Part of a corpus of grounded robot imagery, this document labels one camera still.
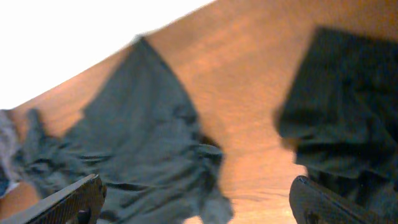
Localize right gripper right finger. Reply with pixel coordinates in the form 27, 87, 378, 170
289, 175, 392, 224

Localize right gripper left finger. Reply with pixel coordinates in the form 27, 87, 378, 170
1, 174, 107, 224

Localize dark green t-shirt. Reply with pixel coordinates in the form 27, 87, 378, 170
14, 39, 233, 224

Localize grey folded garment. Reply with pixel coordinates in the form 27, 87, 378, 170
1, 110, 21, 198

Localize black garment at right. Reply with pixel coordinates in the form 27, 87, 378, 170
276, 27, 397, 220

